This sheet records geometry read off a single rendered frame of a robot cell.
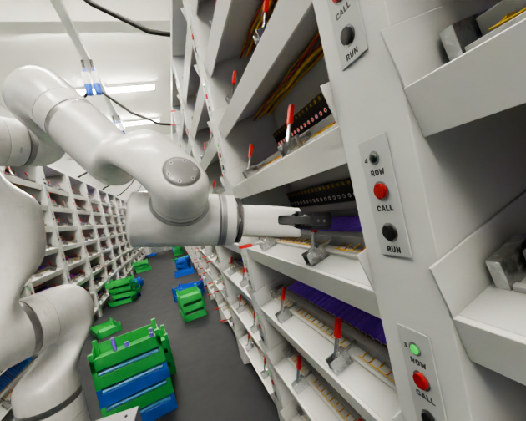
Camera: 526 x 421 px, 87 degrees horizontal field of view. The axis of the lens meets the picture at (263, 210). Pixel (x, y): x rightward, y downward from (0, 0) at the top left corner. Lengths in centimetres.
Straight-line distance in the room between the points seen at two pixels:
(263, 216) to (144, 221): 17
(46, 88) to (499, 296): 66
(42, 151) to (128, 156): 40
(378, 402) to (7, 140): 80
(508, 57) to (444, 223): 13
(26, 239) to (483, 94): 74
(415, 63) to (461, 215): 14
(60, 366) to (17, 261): 25
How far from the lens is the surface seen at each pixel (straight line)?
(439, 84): 26
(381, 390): 54
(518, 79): 24
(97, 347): 174
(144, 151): 39
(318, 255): 52
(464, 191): 31
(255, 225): 43
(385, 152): 30
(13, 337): 74
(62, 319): 78
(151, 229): 42
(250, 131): 96
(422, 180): 27
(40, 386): 81
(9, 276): 74
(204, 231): 42
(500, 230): 34
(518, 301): 31
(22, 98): 63
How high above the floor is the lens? 89
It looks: 2 degrees down
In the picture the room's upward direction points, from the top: 13 degrees counter-clockwise
